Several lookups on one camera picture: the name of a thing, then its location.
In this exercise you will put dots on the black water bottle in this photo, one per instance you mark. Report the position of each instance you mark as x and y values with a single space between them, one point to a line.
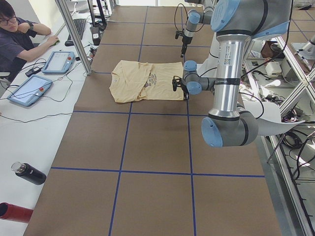
28 172

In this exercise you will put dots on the beige long-sleeve printed shirt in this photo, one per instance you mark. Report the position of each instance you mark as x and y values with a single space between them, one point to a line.
135 81

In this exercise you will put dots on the seated person in dark shirt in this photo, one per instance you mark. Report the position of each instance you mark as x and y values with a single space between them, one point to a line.
16 47

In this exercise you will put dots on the white plastic chair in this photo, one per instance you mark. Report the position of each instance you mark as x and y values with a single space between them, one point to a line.
269 124

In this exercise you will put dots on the black computer mouse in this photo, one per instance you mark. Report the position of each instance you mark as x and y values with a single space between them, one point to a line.
69 43

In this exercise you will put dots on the black keyboard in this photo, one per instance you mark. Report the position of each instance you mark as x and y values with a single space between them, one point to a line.
80 26

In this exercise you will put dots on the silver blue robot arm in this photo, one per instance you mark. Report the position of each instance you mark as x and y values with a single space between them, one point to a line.
235 23
195 18

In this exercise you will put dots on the far blue teach pendant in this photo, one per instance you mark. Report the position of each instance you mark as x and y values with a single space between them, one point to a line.
59 62

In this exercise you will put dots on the blue teach pendant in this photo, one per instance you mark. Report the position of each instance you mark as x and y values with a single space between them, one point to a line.
30 90
59 62

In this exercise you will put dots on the near blue teach pendant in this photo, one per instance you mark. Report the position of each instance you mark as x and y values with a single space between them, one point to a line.
30 90

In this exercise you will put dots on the red water bottle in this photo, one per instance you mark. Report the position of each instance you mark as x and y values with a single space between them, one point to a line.
15 213

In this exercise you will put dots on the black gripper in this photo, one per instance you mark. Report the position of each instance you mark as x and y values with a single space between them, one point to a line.
184 41
184 90

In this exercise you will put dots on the black cylinder with white label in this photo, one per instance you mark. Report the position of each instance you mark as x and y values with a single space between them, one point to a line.
95 35

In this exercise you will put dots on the aluminium frame post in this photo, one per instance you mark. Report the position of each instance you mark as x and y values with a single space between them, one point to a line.
61 4

